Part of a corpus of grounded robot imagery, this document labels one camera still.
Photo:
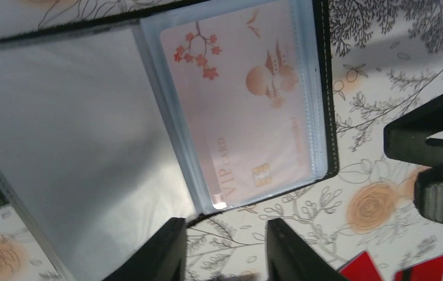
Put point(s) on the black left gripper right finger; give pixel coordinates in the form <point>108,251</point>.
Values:
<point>289,257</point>

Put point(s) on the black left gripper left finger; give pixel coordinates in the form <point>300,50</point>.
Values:
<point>162,257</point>

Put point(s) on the black card holder wallet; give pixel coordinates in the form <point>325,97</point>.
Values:
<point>95,152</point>

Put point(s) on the white VIP floral card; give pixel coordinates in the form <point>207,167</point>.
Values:
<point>239,83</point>

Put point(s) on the red card centre right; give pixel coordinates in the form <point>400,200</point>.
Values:
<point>361,268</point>

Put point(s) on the red card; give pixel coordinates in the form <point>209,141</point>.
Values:
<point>429,270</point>
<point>361,268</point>

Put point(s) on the red card far right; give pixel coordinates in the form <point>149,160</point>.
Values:
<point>429,270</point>

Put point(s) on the floral patterned table mat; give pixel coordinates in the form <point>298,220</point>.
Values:
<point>386,60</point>

